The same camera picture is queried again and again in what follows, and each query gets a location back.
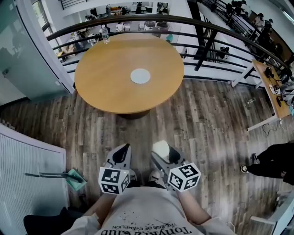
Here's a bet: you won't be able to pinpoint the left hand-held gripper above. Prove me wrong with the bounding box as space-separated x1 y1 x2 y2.
98 144 132 195

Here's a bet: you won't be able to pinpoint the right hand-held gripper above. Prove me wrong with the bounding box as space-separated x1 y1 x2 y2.
151 145 202 192

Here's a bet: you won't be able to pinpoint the white round plate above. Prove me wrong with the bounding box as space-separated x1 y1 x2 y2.
130 68 151 84

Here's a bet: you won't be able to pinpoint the person's right forearm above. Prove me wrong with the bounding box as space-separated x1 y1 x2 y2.
175 189 212 225

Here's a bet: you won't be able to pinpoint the person's left forearm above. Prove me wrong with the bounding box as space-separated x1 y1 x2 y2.
88 192 120 228

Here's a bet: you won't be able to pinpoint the person's right shoe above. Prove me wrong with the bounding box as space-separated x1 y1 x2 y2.
148 169 162 183

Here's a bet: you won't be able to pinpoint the person's shoe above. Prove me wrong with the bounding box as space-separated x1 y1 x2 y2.
127 168 138 184
148 169 162 183

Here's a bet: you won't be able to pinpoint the person's left shoe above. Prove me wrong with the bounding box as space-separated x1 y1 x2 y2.
127 168 138 184

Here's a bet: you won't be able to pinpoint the person's black trousers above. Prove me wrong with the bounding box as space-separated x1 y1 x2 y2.
129 179 164 189

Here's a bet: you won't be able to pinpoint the person's white printed t-shirt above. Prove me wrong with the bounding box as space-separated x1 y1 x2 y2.
61 185 237 235

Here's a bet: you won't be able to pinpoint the white perforated panel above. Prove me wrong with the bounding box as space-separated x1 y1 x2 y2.
0 123 70 235

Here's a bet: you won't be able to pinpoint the green label water bottle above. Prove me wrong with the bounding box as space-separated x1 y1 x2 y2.
100 24 111 45

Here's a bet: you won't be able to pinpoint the wooden side desk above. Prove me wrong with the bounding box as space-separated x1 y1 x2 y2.
231 59 294 132

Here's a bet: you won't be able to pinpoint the round wooden table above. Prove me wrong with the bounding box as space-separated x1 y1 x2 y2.
46 0 294 88

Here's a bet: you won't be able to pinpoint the green long-handled dustpan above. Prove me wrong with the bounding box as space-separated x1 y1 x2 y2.
24 168 88 191

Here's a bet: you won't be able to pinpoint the black power cable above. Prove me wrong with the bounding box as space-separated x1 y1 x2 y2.
262 118 283 136

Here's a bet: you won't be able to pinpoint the white metal frame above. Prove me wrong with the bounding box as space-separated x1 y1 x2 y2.
249 190 294 235

